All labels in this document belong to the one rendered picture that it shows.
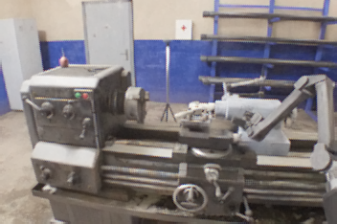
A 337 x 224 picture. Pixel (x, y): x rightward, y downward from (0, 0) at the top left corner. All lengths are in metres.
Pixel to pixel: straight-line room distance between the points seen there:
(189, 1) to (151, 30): 0.92
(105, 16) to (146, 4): 0.90
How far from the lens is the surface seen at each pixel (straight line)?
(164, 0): 4.58
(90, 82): 1.48
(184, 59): 4.56
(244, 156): 1.49
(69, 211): 2.15
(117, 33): 4.81
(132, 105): 1.54
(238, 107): 1.52
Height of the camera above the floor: 1.66
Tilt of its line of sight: 19 degrees down
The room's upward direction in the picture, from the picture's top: straight up
